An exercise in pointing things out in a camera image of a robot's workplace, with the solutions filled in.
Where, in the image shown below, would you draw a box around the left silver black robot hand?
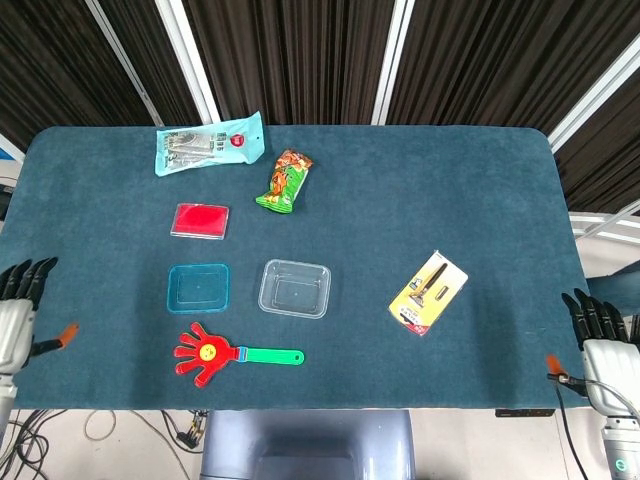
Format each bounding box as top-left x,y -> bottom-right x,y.
0,257 -> 80,376

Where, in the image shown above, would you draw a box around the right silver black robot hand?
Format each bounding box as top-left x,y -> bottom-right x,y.
545,288 -> 640,416

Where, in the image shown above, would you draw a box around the blue transparent plastic lid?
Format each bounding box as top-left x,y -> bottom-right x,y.
166,263 -> 231,315

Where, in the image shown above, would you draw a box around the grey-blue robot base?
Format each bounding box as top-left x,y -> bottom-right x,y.
199,409 -> 417,480

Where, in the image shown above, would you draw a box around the clear plastic tray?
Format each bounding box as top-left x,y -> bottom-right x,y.
257,258 -> 332,319

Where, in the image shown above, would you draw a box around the black table control panel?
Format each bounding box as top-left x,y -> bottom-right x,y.
494,408 -> 557,419

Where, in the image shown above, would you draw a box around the red hand clapper toy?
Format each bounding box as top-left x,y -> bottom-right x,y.
173,322 -> 306,389

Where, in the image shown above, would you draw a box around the yellow razor blister pack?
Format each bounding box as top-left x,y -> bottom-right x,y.
388,249 -> 470,337

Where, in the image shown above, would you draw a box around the black power plug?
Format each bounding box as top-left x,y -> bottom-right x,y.
175,409 -> 209,449

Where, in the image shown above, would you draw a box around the red ink pad case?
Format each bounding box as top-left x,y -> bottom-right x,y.
170,202 -> 231,242

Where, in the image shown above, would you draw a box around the light blue pouch package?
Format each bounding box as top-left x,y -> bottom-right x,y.
154,110 -> 265,178

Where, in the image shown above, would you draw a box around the teal table cloth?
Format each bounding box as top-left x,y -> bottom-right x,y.
0,124 -> 599,412

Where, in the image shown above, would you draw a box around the white metal pole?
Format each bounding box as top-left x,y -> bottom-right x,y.
371,0 -> 425,126
153,0 -> 222,124
547,42 -> 640,154
83,0 -> 165,127

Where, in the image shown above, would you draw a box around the green orange snack bag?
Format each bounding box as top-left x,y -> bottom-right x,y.
255,148 -> 314,215

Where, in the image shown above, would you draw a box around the black pleated curtain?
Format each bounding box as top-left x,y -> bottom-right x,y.
0,0 -> 640,216

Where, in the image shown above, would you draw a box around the black right hand cable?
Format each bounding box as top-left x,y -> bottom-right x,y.
546,372 -> 594,480

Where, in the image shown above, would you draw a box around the black floor cable bundle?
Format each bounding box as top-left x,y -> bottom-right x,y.
0,409 -> 54,480

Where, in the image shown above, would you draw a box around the white floor cable loop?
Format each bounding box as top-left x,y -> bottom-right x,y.
83,409 -> 117,441

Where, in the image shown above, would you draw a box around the white metal frame bars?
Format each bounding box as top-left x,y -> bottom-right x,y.
568,199 -> 640,247

